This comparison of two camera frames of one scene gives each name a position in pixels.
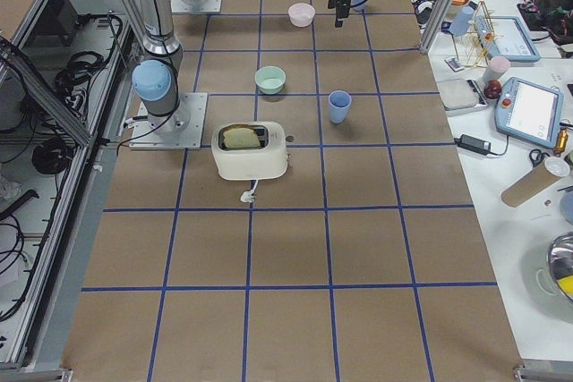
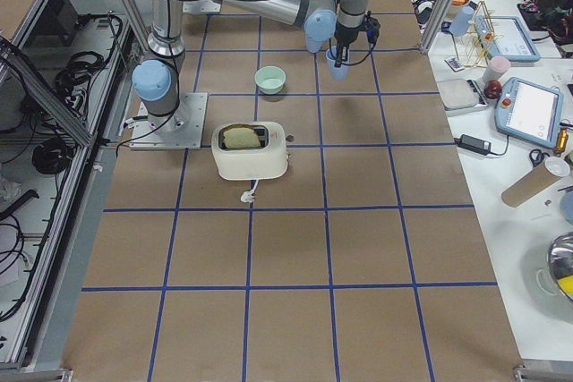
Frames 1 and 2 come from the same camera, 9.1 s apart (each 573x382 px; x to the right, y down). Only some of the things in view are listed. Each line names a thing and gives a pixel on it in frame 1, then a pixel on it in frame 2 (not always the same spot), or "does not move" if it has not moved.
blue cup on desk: [458, 26] does not move
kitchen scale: [461, 94] does not move
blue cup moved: [338, 102] → [337, 73]
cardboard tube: [528, 186] does not move
